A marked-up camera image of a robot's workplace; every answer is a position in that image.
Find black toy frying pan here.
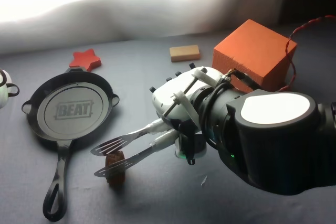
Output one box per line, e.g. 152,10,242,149
21,66,120,222

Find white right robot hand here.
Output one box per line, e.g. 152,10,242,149
149,62,224,166

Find orange foam cube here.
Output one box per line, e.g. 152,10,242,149
212,19,298,93

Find brown small lump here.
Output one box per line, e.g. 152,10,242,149
104,150,127,188

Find red star block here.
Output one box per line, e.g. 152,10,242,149
68,48,102,73

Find tan wooden rectangular block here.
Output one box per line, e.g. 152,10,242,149
169,45,201,63

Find grey table cloth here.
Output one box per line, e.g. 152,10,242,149
0,22,336,224

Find metal tongs with white handles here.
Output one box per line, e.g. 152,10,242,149
90,120,183,179

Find white background sheet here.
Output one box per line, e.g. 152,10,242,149
0,0,289,56

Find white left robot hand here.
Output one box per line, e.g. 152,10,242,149
0,68,20,109

